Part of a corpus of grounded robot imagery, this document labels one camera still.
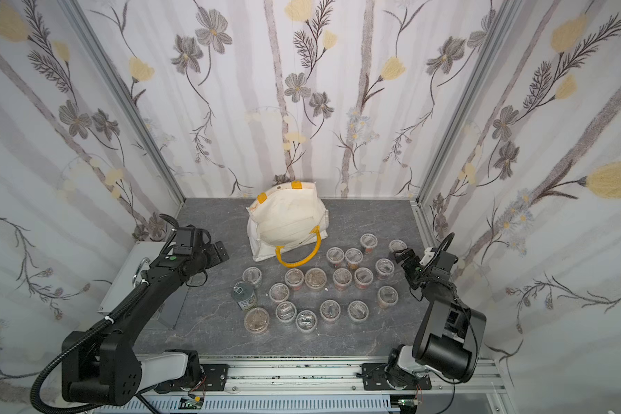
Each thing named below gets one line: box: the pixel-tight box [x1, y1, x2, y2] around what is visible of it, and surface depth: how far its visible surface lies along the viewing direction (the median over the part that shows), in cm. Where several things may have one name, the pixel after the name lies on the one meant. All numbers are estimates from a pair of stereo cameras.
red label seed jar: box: [345, 247, 364, 271], surface depth 97 cm
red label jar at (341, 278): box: [332, 267, 353, 292], surface depth 90 cm
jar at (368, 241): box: [359, 232, 378, 256], surface depth 101 cm
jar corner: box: [388, 238, 408, 254], surface depth 100 cm
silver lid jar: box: [231, 281, 258, 311], surface depth 85 cm
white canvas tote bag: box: [245, 181, 329, 269], surface depth 101 cm
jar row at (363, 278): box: [353, 267, 374, 290], surface depth 92 cm
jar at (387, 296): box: [376, 285, 400, 309], surface depth 87 cm
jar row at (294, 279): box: [284, 267, 305, 291], surface depth 90 cm
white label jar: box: [269, 282, 290, 303], surface depth 87 cm
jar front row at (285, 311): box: [275, 301, 298, 323], surface depth 83 cm
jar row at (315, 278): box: [303, 267, 327, 290], surface depth 90 cm
